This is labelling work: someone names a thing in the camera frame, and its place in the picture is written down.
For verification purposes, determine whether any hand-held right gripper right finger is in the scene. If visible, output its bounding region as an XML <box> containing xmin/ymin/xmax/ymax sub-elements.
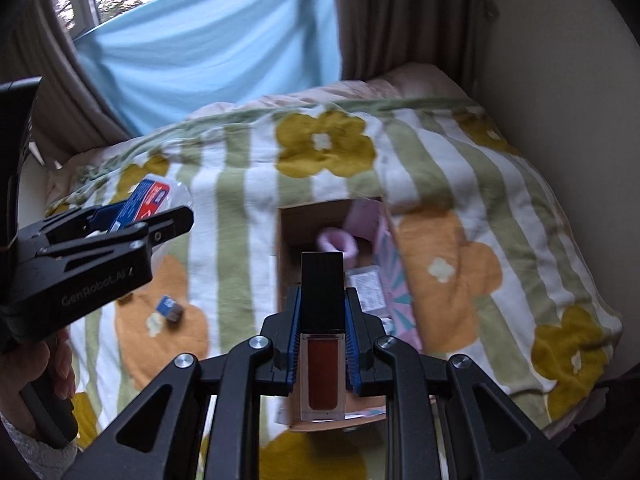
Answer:
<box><xmin>344</xmin><ymin>287</ymin><xmax>571</xmax><ymax>480</ymax></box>

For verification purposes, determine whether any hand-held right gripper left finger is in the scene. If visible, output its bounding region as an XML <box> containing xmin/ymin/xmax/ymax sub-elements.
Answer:
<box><xmin>60</xmin><ymin>287</ymin><xmax>303</xmax><ymax>480</ymax></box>

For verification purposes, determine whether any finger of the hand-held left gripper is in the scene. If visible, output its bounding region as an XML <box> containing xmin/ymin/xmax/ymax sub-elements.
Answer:
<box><xmin>17</xmin><ymin>202</ymin><xmax>128</xmax><ymax>249</ymax></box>
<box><xmin>42</xmin><ymin>205</ymin><xmax>195</xmax><ymax>261</ymax></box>

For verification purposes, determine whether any clear box red blue label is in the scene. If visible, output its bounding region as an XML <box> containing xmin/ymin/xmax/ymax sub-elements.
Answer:
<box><xmin>85</xmin><ymin>176</ymin><xmax>195</xmax><ymax>273</ymax></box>

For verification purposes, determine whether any dark red lip gloss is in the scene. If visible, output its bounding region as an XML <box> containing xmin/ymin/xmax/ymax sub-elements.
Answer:
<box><xmin>300</xmin><ymin>251</ymin><xmax>347</xmax><ymax>422</ymax></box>

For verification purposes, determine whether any white blue tissue packet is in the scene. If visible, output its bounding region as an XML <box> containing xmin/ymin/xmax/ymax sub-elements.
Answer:
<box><xmin>345</xmin><ymin>267</ymin><xmax>387</xmax><ymax>317</ymax></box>

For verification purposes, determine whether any cardboard box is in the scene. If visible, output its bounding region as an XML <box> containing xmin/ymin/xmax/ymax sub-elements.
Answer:
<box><xmin>275</xmin><ymin>197</ymin><xmax>423</xmax><ymax>433</ymax></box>

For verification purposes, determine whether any pink hair scrunchie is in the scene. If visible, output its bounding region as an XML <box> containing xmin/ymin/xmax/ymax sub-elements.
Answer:
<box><xmin>317</xmin><ymin>227</ymin><xmax>361</xmax><ymax>268</ymax></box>

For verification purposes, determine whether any person's left hand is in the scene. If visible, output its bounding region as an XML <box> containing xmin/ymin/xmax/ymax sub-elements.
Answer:
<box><xmin>0</xmin><ymin>332</ymin><xmax>77</xmax><ymax>411</ymax></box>

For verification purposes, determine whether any small blue box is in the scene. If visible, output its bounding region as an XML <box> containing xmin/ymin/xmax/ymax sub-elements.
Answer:
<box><xmin>156</xmin><ymin>295</ymin><xmax>183</xmax><ymax>325</ymax></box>

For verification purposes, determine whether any beige curtain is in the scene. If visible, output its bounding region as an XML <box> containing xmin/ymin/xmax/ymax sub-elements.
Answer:
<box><xmin>10</xmin><ymin>5</ymin><xmax>131</xmax><ymax>161</ymax></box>
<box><xmin>327</xmin><ymin>0</ymin><xmax>493</xmax><ymax>96</ymax></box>

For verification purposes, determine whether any light blue cloth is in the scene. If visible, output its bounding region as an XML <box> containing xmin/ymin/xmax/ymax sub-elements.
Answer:
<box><xmin>72</xmin><ymin>0</ymin><xmax>346</xmax><ymax>136</ymax></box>

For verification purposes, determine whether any striped floral blanket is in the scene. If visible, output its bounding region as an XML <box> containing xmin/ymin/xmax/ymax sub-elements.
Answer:
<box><xmin>45</xmin><ymin>97</ymin><xmax>626</xmax><ymax>480</ymax></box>

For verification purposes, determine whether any pink quilt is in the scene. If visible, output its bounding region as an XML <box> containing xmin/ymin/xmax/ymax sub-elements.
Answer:
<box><xmin>185</xmin><ymin>62</ymin><xmax>476</xmax><ymax>121</ymax></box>

